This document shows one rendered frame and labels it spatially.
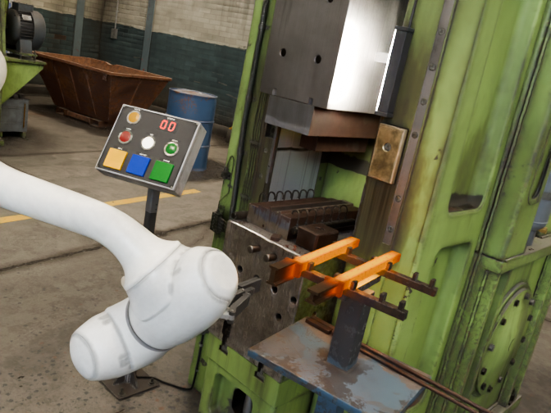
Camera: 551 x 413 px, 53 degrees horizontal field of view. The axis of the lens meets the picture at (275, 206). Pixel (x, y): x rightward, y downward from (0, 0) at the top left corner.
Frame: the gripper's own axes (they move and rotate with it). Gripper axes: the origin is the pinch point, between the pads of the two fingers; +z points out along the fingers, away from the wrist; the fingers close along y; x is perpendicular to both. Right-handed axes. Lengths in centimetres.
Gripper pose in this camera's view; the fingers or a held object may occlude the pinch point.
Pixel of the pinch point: (248, 288)
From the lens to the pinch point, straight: 115.7
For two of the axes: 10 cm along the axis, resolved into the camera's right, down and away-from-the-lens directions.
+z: 5.5, -1.2, 8.3
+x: 2.0, -9.4, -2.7
